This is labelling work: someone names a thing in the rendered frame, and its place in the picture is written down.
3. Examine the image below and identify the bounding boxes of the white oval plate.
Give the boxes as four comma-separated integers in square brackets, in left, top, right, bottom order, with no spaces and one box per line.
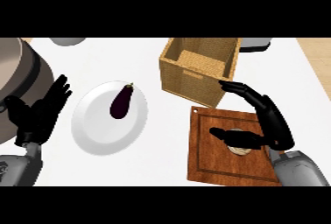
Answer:
[69,80,151,157]

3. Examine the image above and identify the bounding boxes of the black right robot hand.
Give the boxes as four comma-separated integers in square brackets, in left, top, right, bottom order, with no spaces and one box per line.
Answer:
[208,80,295,151]

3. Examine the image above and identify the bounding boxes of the grey round bowl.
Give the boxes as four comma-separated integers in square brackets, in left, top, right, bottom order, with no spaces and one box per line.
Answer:
[47,38,89,47]

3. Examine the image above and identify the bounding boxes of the pale cupcake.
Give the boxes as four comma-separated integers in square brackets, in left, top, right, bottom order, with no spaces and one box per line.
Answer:
[226,128,254,157]

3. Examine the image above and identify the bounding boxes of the grey appliance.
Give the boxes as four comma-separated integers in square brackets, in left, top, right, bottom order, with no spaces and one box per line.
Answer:
[238,38,273,53]

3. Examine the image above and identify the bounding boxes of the dark purple eggplant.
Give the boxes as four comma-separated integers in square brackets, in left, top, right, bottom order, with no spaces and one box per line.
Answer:
[108,82,136,120]

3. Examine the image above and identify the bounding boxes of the large grey-brown pot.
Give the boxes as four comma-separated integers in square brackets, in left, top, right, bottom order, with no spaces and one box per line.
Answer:
[0,38,56,145]

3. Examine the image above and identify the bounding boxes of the brown wooden cutting board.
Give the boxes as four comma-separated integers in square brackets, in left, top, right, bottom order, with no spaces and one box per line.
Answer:
[186,106,284,187]

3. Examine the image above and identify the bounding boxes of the tan wicker basket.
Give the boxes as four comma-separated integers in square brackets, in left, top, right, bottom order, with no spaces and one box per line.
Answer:
[158,38,244,109]

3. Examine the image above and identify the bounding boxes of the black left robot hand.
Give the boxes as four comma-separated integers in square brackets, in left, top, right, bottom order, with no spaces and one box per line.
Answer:
[3,73,74,147]

